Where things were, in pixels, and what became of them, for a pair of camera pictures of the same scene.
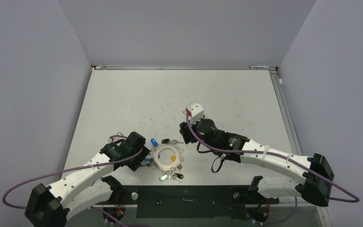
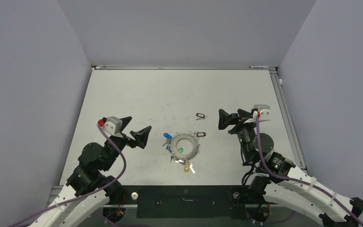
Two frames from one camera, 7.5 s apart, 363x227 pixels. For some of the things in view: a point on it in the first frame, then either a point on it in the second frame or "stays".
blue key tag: [154, 142] -> [168, 136]
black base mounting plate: [185, 201] stays
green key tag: [163, 178] -> [180, 150]
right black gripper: [188, 135] -> [226, 119]
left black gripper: [136, 163] -> [140, 136]
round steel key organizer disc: [161, 167] -> [187, 156]
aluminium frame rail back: [99, 67] stays
